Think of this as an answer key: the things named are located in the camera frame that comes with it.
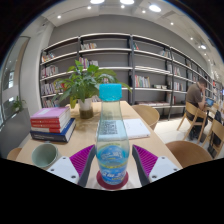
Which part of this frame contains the clear bottle with blue cap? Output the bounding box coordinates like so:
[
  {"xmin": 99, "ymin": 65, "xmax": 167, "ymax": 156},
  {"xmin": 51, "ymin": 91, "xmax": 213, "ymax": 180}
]
[{"xmin": 95, "ymin": 83, "xmax": 130, "ymax": 186}]

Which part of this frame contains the green potted plant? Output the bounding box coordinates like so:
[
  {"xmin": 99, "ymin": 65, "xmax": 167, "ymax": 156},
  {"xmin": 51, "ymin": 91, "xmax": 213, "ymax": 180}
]
[{"xmin": 51, "ymin": 59, "xmax": 133, "ymax": 120}]

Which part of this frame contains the grey wall shelf unit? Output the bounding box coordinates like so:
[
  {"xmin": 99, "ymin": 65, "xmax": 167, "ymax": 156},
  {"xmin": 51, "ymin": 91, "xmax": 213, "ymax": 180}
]
[{"xmin": 39, "ymin": 32, "xmax": 218, "ymax": 121}]

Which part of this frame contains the group of wooden chairs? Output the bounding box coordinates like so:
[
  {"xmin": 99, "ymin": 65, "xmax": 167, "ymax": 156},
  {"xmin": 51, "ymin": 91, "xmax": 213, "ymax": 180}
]
[{"xmin": 176, "ymin": 101, "xmax": 224, "ymax": 159}]

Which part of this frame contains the pink book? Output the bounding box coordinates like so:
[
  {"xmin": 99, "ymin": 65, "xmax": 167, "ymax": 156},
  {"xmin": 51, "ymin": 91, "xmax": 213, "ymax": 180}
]
[{"xmin": 29, "ymin": 106, "xmax": 72, "ymax": 121}]

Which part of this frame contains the small window potted plant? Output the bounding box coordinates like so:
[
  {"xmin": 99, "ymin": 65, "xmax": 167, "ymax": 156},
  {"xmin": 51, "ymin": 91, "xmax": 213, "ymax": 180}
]
[{"xmin": 9, "ymin": 95, "xmax": 26, "ymax": 114}]

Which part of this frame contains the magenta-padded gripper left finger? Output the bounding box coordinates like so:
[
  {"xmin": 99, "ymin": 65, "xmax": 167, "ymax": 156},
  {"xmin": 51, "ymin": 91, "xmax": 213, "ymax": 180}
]
[{"xmin": 46, "ymin": 143, "xmax": 97, "ymax": 188}]

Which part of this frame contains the group of ceiling lights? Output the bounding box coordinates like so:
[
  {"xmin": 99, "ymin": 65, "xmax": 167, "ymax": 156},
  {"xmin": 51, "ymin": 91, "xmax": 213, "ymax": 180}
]
[{"xmin": 56, "ymin": 0, "xmax": 209, "ymax": 51}]

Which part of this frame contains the beige patterned ceramic mug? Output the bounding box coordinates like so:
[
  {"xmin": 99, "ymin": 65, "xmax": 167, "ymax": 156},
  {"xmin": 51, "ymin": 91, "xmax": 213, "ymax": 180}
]
[{"xmin": 31, "ymin": 143, "xmax": 62, "ymax": 170}]

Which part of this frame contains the black backpack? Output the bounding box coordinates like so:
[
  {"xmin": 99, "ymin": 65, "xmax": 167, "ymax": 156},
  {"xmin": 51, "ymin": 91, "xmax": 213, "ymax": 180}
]
[{"xmin": 213, "ymin": 110, "xmax": 224, "ymax": 148}]

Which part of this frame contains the white printed booklet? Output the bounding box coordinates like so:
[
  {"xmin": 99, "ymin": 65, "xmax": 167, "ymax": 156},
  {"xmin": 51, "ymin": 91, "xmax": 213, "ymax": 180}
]
[{"xmin": 96, "ymin": 118, "xmax": 152, "ymax": 140}]

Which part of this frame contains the red book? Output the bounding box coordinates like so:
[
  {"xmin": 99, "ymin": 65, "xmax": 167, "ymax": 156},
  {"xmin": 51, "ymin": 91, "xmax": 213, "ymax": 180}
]
[{"xmin": 29, "ymin": 113, "xmax": 72, "ymax": 134}]

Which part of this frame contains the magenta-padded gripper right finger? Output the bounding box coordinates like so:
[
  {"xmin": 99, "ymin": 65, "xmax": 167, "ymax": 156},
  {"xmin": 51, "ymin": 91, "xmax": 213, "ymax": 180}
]
[{"xmin": 131, "ymin": 143, "xmax": 182, "ymax": 187}]

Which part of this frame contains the laptop computer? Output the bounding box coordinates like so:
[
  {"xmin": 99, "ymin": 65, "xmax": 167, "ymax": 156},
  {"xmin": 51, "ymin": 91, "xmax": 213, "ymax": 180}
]
[{"xmin": 204, "ymin": 97, "xmax": 215, "ymax": 108}]

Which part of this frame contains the person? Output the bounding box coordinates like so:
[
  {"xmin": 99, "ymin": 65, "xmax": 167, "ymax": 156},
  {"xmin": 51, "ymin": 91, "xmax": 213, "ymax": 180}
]
[{"xmin": 184, "ymin": 77, "xmax": 209, "ymax": 141}]

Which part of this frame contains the dark blue book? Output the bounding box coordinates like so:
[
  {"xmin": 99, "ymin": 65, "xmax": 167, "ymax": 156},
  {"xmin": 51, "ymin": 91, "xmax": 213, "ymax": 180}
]
[{"xmin": 29, "ymin": 118, "xmax": 77, "ymax": 143}]

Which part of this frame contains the flat round red coaster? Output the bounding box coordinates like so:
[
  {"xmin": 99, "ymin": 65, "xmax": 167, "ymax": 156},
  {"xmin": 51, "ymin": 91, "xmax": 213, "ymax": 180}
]
[{"xmin": 96, "ymin": 170, "xmax": 129, "ymax": 191}]

